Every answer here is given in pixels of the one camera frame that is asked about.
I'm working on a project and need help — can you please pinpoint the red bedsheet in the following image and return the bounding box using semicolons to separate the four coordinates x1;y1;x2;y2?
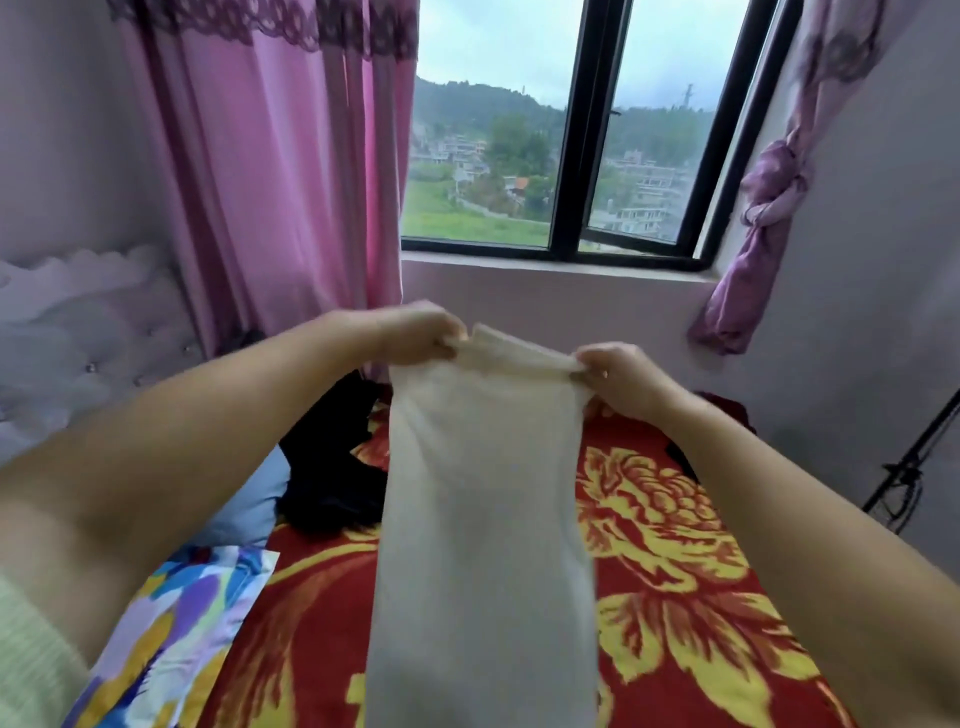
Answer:
195;387;860;728

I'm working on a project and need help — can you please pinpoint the wide pink curtain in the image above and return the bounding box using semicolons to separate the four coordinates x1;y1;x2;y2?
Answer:
105;0;422;359

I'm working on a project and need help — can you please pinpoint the person's right forearm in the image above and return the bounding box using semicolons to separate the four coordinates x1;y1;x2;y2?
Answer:
660;393;960;728

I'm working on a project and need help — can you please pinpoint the tied pink curtain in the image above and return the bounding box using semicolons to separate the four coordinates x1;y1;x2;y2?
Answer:
687;0;926;359

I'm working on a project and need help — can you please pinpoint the person's right hand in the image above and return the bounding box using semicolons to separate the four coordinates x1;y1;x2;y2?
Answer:
573;342;701;434

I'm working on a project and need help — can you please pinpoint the white bed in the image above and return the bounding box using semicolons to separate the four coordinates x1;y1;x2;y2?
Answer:
0;243;864;728

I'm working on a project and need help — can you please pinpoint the white long garment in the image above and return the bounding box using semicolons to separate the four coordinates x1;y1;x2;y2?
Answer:
364;324;605;728

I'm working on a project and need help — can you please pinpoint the black framed window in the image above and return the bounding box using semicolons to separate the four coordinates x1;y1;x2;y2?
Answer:
399;0;804;275

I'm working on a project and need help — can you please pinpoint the small black garment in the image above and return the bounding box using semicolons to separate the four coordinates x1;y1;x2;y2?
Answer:
663;393;759;485

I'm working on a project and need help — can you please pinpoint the person's left hand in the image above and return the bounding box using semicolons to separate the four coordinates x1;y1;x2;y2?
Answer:
333;300;473;371

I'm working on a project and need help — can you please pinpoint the grey pillow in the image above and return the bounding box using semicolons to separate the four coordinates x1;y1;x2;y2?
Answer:
192;442;296;554

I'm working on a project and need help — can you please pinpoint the white tufted headboard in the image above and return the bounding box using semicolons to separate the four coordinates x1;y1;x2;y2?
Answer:
0;243;209;467

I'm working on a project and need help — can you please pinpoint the person's left forearm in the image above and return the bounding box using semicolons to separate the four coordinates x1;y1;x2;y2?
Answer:
0;312;377;669

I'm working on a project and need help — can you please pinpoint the colourful patterned pillow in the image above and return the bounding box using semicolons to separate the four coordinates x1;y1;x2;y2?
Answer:
60;543;284;728

